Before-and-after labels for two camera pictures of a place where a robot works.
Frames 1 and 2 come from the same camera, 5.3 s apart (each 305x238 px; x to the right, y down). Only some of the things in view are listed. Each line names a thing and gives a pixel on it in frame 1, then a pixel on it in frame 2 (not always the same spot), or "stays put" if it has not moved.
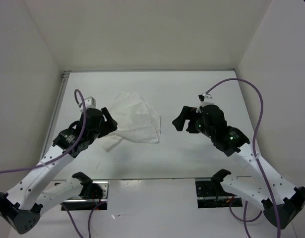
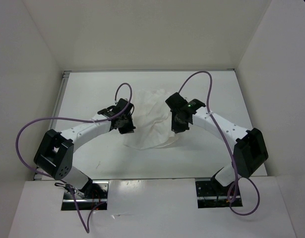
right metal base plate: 211,194 stays put
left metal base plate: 86,204 stays put
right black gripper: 186,112 → 176,128
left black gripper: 110,125 → 129,129
